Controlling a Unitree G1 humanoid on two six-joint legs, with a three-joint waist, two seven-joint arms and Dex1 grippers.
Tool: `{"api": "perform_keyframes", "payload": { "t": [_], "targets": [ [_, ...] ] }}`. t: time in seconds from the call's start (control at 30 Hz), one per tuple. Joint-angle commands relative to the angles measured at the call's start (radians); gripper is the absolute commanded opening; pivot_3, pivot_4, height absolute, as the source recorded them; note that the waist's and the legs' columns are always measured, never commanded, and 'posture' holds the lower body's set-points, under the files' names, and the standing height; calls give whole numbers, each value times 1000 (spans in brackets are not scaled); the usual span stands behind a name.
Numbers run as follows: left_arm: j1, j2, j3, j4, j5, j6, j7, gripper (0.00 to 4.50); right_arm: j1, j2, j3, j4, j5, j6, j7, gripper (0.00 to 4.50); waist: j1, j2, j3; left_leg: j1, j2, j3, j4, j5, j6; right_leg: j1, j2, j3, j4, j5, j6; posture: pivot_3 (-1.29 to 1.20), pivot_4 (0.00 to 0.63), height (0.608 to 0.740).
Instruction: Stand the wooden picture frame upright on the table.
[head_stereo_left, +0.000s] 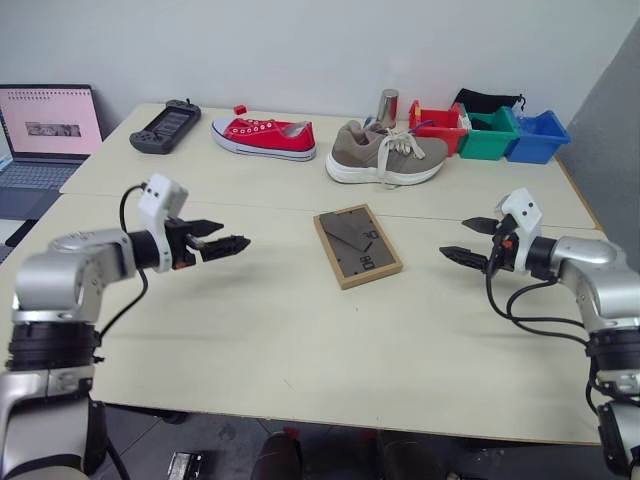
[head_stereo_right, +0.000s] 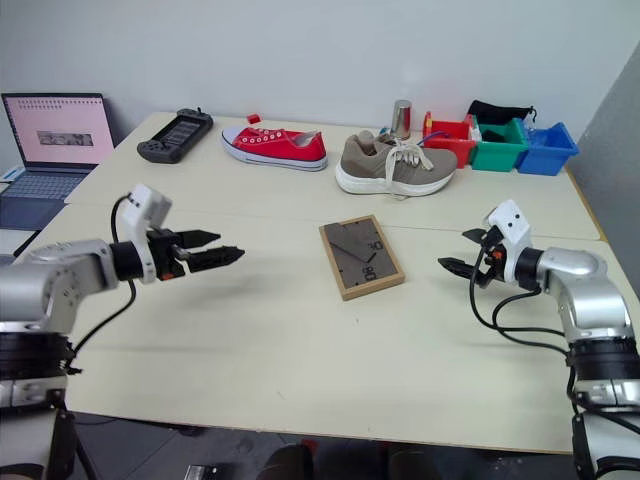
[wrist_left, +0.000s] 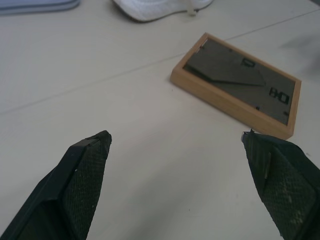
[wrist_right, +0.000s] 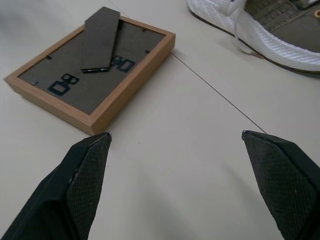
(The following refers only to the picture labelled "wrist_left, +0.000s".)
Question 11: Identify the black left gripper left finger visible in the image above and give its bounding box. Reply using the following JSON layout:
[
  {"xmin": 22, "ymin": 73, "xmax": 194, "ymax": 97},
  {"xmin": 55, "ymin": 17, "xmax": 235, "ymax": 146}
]
[{"xmin": 0, "ymin": 130, "xmax": 113, "ymax": 240}]

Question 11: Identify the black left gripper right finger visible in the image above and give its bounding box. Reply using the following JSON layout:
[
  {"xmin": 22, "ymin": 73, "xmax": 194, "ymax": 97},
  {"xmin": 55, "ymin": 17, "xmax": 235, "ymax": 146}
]
[{"xmin": 240, "ymin": 128, "xmax": 320, "ymax": 240}]

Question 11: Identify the light blue flat object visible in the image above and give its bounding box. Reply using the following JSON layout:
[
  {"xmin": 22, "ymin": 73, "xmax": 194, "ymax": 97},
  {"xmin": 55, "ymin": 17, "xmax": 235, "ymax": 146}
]
[{"xmin": 0, "ymin": 0, "xmax": 81, "ymax": 16}]

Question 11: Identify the white knit shoe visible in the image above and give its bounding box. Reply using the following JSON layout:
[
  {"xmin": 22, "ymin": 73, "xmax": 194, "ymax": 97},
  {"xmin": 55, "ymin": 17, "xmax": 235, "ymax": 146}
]
[{"xmin": 111, "ymin": 0, "xmax": 214, "ymax": 23}]

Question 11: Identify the wooden framed dark panel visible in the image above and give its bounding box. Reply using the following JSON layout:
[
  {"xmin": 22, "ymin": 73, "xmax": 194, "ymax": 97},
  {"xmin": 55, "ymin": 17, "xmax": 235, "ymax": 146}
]
[{"xmin": 169, "ymin": 32, "xmax": 303, "ymax": 140}]

